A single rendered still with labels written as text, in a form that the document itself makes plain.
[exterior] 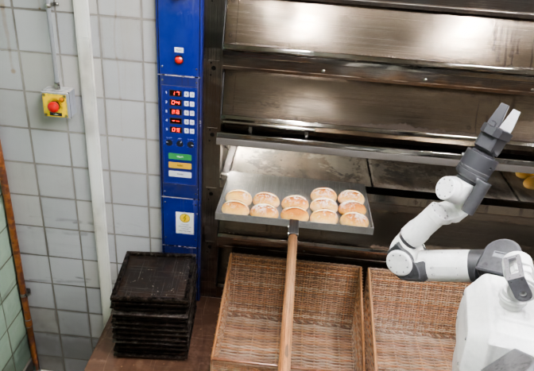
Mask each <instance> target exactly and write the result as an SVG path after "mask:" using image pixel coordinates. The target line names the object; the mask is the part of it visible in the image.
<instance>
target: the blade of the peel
mask: <svg viewBox="0 0 534 371"><path fill-rule="evenodd" d="M318 187H329V188H330V189H332V190H333V191H334V192H335V193H336V195H337V199H336V201H335V202H336V203H337V206H338V210H337V211H336V212H335V213H336V214H337V215H338V222H337V223H336V224H332V223H324V222H311V221H310V216H311V214H312V213H313V211H312V210H311V208H310V205H311V203H312V201H313V200H312V198H311V193H312V192H313V191H314V190H315V189H316V188H318ZM234 189H242V190H244V191H247V192H248V193H250V195H251V197H252V203H251V204H250V205H249V206H248V208H249V210H251V209H252V207H253V206H254V204H253V198H254V196H255V195H256V194H257V193H259V192H263V191H267V192H271V193H273V194H274V195H276V196H277V198H278V199H279V201H280V204H279V206H278V207H277V210H278V214H279V215H278V218H268V217H259V216H251V214H250V212H249V214H248V215H243V214H227V213H223V212H222V206H223V204H224V203H225V202H226V200H225V198H226V194H227V193H228V192H229V191H232V190H234ZM345 190H355V191H358V192H360V193H361V194H362V195H363V197H364V200H365V201H364V203H363V205H364V206H365V208H366V213H365V214H364V215H365V216H366V217H367V218H368V221H369V225H368V226H367V227H364V226H348V225H341V223H340V218H341V217H342V215H341V214H340V213H339V205H340V203H339V201H338V197H339V194H340V193H341V192H343V191H345ZM290 195H301V196H303V197H304V198H305V199H306V200H307V201H308V209H307V210H306V212H307V213H308V216H309V219H308V220H307V221H300V220H299V228H307V229H315V230H330V231H338V232H347V233H356V234H371V235H373V230H374V227H373V220H372V216H371V212H370V205H369V201H368V198H367V194H366V186H365V184H355V183H346V182H338V181H329V180H313V179H305V178H296V177H287V176H271V175H263V174H254V173H246V172H229V174H228V177H227V179H226V183H225V186H224V188H223V191H222V194H221V197H220V200H219V204H218V206H217V209H216V212H215V219H218V220H227V221H235V222H250V223H258V224H267V225H275V226H288V225H289V219H283V218H281V212H282V211H283V210H284V209H283V207H282V206H281V203H282V201H283V199H284V198H286V197H287V196H290Z"/></svg>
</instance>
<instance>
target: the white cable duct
mask: <svg viewBox="0 0 534 371"><path fill-rule="evenodd" d="M73 7H74V16H75V32H76V40H77V49H78V57H79V73H80V82H81V91H82V100H83V116H84V124H85V133H86V141H87V158H88V166H89V175H90V183H91V199H92V208H93V216H94V225H95V241H96V249H97V258H98V267H99V283H100V292H101V300H102V309H103V325H104V327H105V325H106V323H107V321H108V319H109V318H110V313H111V311H112V308H110V305H111V300H110V296H111V293H112V284H111V274H110V255H109V246H108V236H107V226H106V208H105V197H104V187H103V169H102V159H101V149H100V140H99V120H98V111H97V101H96V91H95V73H94V63H93V53H92V43H91V24H90V14H89V5H88V0H73Z"/></svg>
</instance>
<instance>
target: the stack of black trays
mask: <svg viewBox="0 0 534 371"><path fill-rule="evenodd" d="M196 261H197V259H196V254H194V253H159V252H142V251H126V255H125V257H124V260H123V262H122V267H121V268H120V271H119V274H118V278H117V280H116V282H115V285H114V289H113V291H112V293H111V296H110V300H111V305H110V308H112V311H111V313H110V314H111V315H112V320H111V322H110V323H112V326H111V328H113V330H112V333H113V336H112V339H113V341H112V342H116V343H115V346H114V356H117V357H133V358H150V359H166V360H183V361H184V360H185V359H188V351H189V346H190V342H191V337H192V330H193V325H194V321H195V313H196V308H197V305H196V301H197V300H196V299H195V298H196V293H197V287H196V285H197V283H196V281H197V277H198V273H196V272H197V264H196Z"/></svg>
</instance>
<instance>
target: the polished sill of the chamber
mask: <svg viewBox="0 0 534 371"><path fill-rule="evenodd" d="M228 174H229V173H222V174H221V176H220V179H219V187H220V188H224V186H225V183H226V179H227V177H228ZM366 194H367V198H368V201H369V203H384V204H392V205H401V206H410V207H428V206H429V205H430V204H431V203H432V202H436V203H441V202H443V201H445V200H442V199H440V198H438V196H437V195H436V193H431V192H423V191H407V190H398V189H390V188H381V187H366ZM475 213H484V214H499V215H508V216H517V217H526V218H534V203H532V202H524V201H515V200H507V199H491V198H483V200H482V201H481V203H480V205H479V206H478V208H477V210H476V211H475Z"/></svg>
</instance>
